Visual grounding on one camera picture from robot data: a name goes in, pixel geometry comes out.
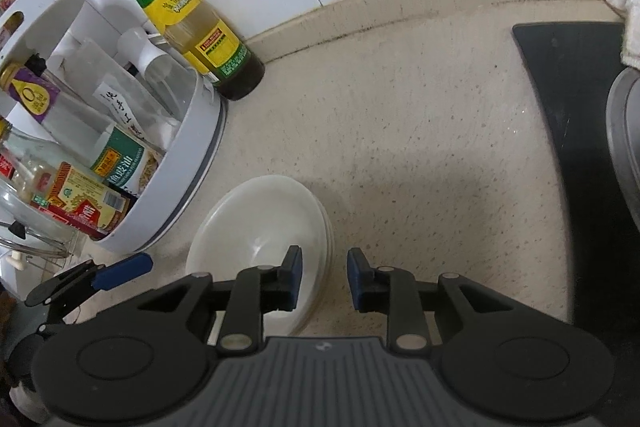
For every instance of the yellow label vinegar bottle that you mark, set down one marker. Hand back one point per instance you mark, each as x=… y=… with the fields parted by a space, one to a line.
x=50 y=180

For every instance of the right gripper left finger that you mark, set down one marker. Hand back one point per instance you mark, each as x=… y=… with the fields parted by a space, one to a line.
x=254 y=293

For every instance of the cream bowl front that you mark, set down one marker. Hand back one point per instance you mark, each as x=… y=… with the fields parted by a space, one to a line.
x=252 y=226

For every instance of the clear glass jar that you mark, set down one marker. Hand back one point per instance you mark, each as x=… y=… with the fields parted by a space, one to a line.
x=28 y=231

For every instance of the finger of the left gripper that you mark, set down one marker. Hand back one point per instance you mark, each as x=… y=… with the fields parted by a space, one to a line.
x=76 y=285

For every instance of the stove burner with cap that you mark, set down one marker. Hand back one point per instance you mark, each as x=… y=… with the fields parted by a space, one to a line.
x=622 y=130

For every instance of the white cloth on stove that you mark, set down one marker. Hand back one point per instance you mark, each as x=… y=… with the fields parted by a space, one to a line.
x=629 y=11

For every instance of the green label fish soy bottle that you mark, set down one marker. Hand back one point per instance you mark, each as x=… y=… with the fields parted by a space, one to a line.
x=106 y=148

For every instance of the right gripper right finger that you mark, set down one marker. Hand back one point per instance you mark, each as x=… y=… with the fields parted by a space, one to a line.
x=394 y=293

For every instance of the green yellow sauce bottle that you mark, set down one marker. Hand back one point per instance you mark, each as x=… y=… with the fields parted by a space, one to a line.
x=208 y=43

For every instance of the black gas stove top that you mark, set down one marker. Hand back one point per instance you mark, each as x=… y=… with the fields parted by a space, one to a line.
x=572 y=66

